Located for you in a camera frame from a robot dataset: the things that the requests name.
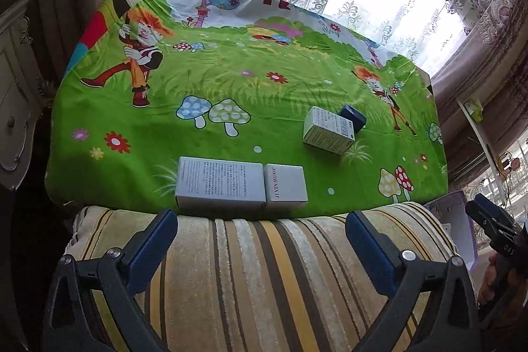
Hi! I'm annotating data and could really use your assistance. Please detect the person's right hand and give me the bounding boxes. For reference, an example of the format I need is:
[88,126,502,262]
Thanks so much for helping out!
[478,252,511,305]

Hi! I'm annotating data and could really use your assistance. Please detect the green cartoon printed cloth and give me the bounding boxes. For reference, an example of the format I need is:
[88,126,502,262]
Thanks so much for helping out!
[46,0,449,218]

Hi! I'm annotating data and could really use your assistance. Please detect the white board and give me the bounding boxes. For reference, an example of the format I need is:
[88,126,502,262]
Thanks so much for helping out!
[456,98,510,181]

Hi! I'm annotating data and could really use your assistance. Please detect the purple cardboard box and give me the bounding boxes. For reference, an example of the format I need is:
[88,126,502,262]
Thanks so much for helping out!
[424,190,479,271]

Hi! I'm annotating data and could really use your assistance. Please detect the striped plush cushion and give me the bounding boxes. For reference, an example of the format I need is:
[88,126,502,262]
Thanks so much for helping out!
[62,201,469,352]

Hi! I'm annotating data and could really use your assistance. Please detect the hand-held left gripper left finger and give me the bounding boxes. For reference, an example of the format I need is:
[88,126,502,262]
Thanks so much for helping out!
[41,208,179,352]

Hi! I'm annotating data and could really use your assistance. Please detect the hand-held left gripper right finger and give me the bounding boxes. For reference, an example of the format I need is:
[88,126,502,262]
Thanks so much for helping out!
[345,210,483,352]

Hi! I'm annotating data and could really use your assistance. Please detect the white carved nightstand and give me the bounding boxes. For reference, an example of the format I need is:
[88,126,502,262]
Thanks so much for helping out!
[0,0,47,192]

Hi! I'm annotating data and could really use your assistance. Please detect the mauve pleated curtain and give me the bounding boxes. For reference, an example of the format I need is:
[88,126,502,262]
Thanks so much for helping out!
[429,26,528,188]

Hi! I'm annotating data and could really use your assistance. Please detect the green plush item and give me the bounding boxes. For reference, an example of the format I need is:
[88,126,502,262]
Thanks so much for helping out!
[464,98,484,124]

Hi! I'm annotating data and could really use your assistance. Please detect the long grey-white box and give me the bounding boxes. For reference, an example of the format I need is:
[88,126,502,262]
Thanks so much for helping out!
[175,156,265,211]

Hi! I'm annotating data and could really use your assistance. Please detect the charger with cables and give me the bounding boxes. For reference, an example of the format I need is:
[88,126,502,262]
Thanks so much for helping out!
[493,152,521,181]

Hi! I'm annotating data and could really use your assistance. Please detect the floral sheer window curtain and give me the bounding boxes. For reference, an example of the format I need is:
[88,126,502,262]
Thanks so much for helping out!
[462,129,528,212]

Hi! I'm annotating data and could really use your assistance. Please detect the white box with fine print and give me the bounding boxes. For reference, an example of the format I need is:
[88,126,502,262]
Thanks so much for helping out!
[303,106,356,156]

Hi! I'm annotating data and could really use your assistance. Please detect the small grey-white box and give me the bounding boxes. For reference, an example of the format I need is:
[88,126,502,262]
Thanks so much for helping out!
[263,163,309,210]

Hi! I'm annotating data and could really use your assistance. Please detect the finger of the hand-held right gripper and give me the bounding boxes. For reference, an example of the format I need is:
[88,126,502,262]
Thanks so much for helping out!
[465,202,510,239]
[474,193,518,229]

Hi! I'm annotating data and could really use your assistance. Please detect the dark blue box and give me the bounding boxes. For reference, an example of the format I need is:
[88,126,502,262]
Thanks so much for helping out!
[337,104,367,134]

